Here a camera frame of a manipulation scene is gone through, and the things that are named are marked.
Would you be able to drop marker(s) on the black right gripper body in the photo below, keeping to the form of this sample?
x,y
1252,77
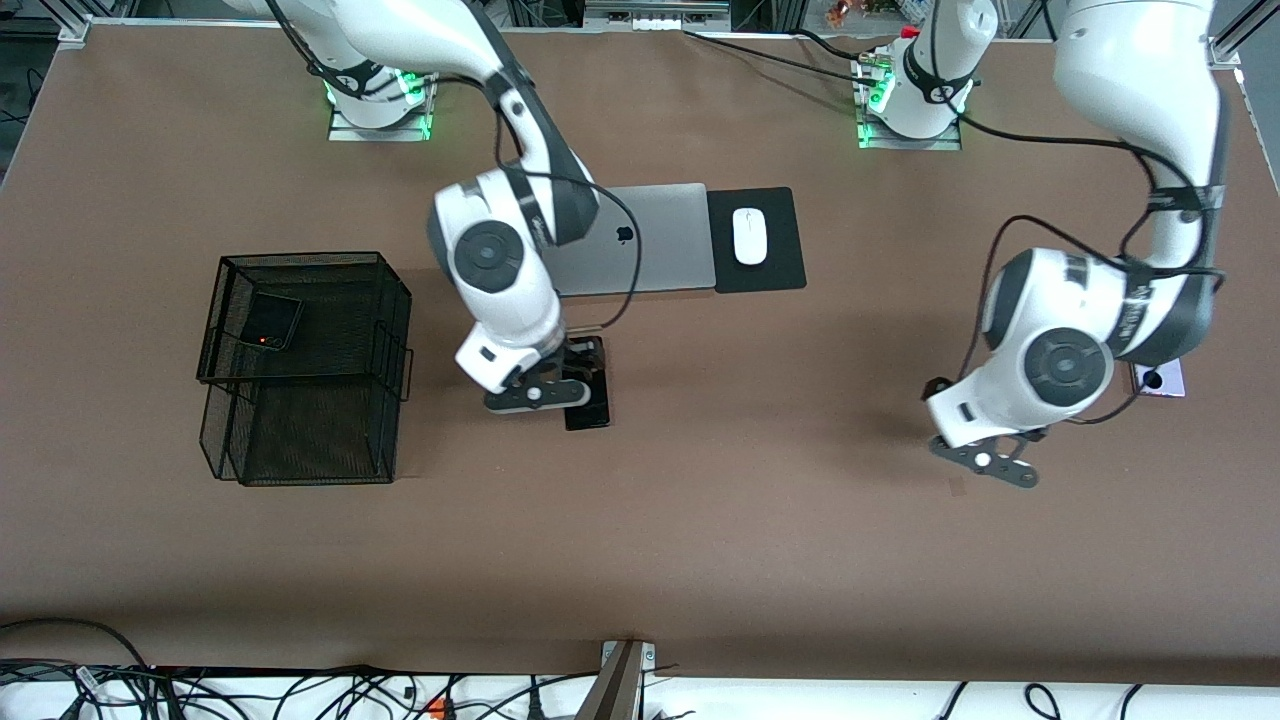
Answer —
x,y
582,357

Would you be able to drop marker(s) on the long black smartphone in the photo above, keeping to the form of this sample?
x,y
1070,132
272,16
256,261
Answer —
x,y
590,418

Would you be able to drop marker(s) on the lilac flip phone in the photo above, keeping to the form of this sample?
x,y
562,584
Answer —
x,y
1170,385

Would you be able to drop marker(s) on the small black flip phone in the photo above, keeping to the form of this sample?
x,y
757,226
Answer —
x,y
275,320

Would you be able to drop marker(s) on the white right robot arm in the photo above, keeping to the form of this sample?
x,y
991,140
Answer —
x,y
500,300

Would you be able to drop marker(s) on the silver closed laptop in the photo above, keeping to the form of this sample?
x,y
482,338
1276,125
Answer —
x,y
670,250

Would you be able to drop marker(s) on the black mouse pad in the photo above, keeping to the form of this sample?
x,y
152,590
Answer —
x,y
785,270

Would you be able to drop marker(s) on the white computer mouse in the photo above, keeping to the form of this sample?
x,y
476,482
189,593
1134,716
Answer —
x,y
750,235

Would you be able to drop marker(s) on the grey metal pole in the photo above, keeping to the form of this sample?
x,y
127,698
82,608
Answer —
x,y
612,695

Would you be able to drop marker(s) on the grey power strip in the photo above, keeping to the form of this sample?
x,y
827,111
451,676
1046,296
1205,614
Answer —
x,y
655,20

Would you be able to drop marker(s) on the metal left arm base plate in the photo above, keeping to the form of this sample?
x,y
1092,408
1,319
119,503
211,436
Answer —
x,y
910,144

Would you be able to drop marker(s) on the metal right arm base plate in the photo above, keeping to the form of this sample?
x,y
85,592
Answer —
x,y
380,134

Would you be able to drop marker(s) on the metal table edge bracket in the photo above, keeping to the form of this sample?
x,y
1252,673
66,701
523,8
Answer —
x,y
648,655

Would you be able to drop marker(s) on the aluminium corner bracket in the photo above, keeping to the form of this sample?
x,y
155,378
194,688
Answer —
x,y
75,30
1222,52

